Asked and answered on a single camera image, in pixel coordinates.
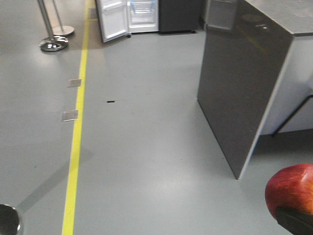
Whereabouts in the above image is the metal floor plate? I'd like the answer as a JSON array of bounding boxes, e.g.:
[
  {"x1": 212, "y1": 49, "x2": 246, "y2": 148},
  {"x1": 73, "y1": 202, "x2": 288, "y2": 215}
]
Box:
[
  {"x1": 61, "y1": 110, "x2": 79, "y2": 122},
  {"x1": 67, "y1": 79, "x2": 82, "y2": 88}
]

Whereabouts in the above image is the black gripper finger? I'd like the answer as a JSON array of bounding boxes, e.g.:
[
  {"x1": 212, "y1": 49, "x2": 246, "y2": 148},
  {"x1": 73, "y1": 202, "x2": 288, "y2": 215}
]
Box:
[{"x1": 276, "y1": 207, "x2": 313, "y2": 235}]

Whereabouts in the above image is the red yellow apple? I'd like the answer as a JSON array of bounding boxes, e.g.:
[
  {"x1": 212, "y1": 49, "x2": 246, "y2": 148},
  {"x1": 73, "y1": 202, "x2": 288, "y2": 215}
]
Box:
[{"x1": 265, "y1": 164, "x2": 313, "y2": 218}]

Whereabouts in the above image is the fridge door with shelves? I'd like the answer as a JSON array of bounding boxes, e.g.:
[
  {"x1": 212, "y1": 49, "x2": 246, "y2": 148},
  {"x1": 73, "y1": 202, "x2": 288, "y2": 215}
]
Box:
[{"x1": 95, "y1": 0, "x2": 129, "y2": 43}]

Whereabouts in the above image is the black tripod leg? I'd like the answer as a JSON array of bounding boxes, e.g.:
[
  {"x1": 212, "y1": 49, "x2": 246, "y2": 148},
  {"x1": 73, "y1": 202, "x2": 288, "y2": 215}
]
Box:
[{"x1": 271, "y1": 94, "x2": 313, "y2": 137}]

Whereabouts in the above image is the grey kitchen island cabinet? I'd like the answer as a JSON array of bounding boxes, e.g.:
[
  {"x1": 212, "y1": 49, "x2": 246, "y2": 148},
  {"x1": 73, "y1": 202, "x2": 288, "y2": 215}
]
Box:
[{"x1": 198, "y1": 0, "x2": 313, "y2": 179}]

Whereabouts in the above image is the chrome stanchion post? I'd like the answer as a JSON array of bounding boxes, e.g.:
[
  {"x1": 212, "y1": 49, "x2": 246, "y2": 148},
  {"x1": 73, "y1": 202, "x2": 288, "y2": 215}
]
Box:
[{"x1": 37, "y1": 0, "x2": 68, "y2": 52}]

